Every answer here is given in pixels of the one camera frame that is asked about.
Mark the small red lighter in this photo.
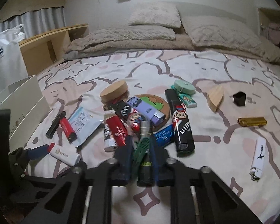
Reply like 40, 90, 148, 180
60, 117, 77, 142

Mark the beige quilted pillow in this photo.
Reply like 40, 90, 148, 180
181, 16, 265, 57

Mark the green plastic clip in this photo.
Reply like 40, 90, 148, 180
132, 137, 150, 172

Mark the black AUTO lighter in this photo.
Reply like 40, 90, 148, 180
137, 153, 155, 187

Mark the round wooden lid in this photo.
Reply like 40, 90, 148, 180
99, 80, 128, 102

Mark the white red capped lighter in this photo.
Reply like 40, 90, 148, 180
48, 143, 81, 166

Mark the white storage box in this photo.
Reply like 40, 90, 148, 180
0, 75, 50, 152

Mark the wooden bedside shelf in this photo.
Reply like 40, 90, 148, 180
20, 23, 88, 76

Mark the beige folded blanket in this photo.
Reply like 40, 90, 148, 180
63, 25, 280, 64

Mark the gold metal lighter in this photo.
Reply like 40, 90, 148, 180
237, 117, 267, 127

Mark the slim black lighter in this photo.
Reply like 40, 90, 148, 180
45, 111, 67, 139

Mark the small black SAFETY lighter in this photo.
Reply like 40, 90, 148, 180
107, 100, 133, 122

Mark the blue white medicine sachet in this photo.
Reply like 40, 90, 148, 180
69, 107, 103, 148

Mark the wooden wedge block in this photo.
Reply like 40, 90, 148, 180
207, 85, 224, 113

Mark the teal patterned lighter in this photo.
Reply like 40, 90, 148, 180
178, 93, 197, 108

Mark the small black cap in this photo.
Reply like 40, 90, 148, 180
233, 91, 246, 107

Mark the mint green round case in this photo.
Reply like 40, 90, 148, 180
173, 79, 196, 95

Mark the purple lighter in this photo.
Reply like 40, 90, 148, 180
126, 96, 165, 126

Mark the grey curtain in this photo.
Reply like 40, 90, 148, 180
0, 7, 66, 38

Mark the white shopping bag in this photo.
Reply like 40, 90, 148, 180
0, 24, 28, 92

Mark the white X lighter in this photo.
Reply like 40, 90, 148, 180
249, 136, 266, 181

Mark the black SAFETY cartoon lighter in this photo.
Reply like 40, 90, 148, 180
165, 88, 195, 155

